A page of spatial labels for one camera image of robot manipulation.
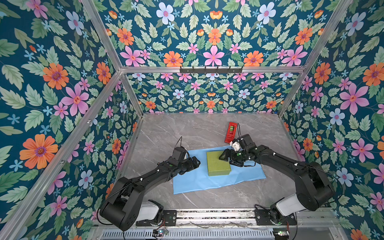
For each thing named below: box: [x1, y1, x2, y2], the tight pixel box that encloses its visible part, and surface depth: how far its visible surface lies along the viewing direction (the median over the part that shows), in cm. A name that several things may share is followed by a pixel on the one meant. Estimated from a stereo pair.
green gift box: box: [206, 151, 231, 177], surface depth 87 cm
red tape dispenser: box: [224, 122, 238, 143], surface depth 104 cm
